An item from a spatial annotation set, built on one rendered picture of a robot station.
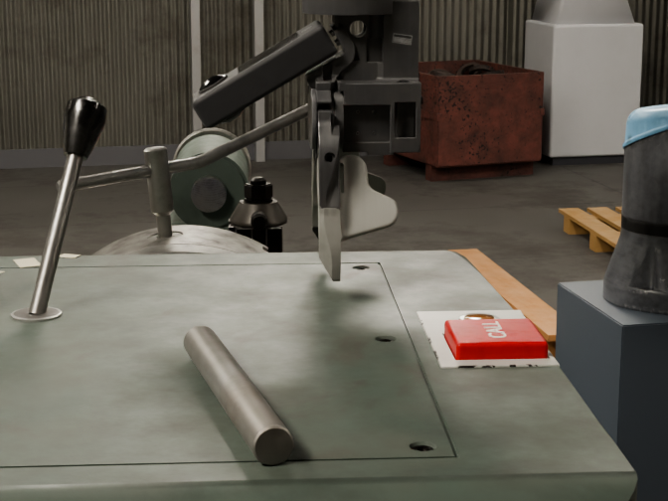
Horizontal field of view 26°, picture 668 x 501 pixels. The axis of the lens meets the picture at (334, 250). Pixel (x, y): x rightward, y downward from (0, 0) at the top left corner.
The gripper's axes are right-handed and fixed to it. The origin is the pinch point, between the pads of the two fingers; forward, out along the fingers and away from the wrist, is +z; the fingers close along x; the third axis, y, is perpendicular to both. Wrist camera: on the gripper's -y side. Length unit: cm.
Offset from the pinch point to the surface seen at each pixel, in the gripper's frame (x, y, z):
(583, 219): 581, 161, 119
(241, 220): 87, -6, 15
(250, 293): -2.8, -5.6, 2.2
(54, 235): -5.7, -19.8, -3.2
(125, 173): 25.5, -17.0, -2.3
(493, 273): 461, 96, 116
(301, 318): -10.1, -2.0, 2.2
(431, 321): -11.9, 7.1, 2.1
